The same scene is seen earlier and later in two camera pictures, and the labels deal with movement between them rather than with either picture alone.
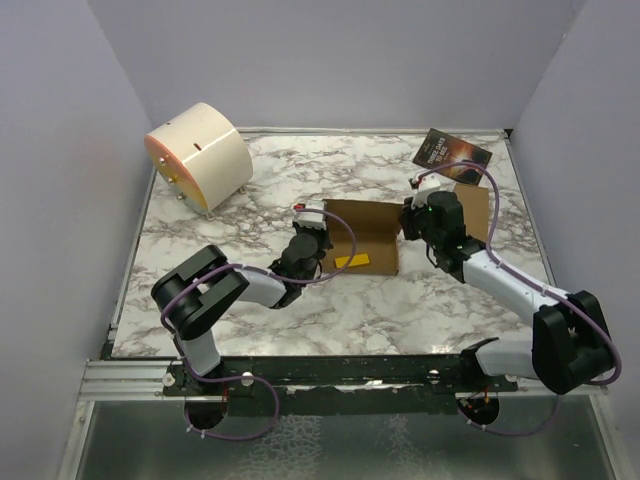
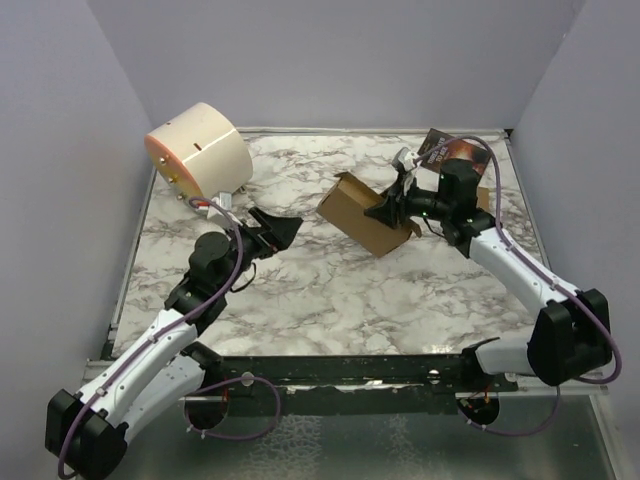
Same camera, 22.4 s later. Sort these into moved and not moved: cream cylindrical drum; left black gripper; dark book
Moved: left black gripper
Not moved: cream cylindrical drum; dark book
